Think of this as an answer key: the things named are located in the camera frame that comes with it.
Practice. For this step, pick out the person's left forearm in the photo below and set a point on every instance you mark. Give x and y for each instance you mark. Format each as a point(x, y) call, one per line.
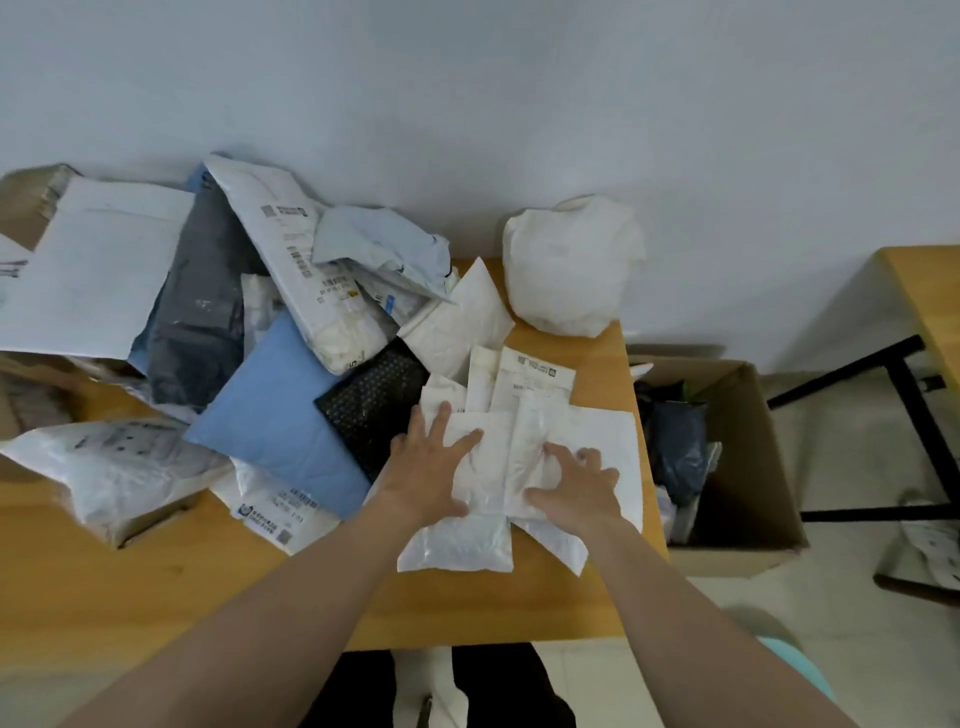
point(262, 637)

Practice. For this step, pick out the large white plastic bag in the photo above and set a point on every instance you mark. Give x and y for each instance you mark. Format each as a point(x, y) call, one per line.
point(570, 270)

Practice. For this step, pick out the person's black trousers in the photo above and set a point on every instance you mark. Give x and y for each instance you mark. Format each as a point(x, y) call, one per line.
point(510, 690)

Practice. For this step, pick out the stack of cardboard boxes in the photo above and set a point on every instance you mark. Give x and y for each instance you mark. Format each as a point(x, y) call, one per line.
point(30, 202)

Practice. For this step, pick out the teal round stool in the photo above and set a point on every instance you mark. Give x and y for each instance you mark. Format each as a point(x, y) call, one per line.
point(802, 667)

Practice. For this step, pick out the person's left hand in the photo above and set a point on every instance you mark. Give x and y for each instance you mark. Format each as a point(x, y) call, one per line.
point(427, 472)

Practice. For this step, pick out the person's right forearm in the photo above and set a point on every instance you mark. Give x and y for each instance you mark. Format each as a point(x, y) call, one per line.
point(690, 645)

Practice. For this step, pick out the wooden desk with black legs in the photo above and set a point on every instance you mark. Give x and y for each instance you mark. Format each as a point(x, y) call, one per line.
point(930, 300)

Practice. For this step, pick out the dark blue plastic bag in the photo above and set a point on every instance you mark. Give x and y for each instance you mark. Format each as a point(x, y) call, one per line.
point(679, 450)

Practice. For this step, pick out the wooden table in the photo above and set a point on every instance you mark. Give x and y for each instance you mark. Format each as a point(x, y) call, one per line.
point(225, 592)

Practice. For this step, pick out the pile of white mailers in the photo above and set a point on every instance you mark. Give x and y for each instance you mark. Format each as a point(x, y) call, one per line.
point(270, 420)

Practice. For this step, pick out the person's right hand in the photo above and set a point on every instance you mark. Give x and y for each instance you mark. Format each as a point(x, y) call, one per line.
point(589, 495)

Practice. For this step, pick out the brown cardboard box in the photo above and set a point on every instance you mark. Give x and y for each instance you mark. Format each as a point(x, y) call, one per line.
point(750, 487)

